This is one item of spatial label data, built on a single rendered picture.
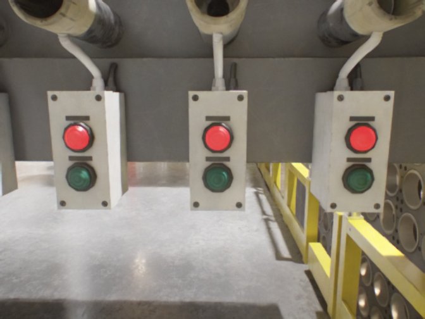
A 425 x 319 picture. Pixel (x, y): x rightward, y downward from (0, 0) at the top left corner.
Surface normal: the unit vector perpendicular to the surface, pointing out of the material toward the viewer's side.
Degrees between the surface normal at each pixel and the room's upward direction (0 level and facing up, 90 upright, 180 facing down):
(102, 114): 90
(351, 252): 90
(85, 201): 90
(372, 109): 90
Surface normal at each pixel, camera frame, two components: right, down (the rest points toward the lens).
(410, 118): -0.03, 0.18
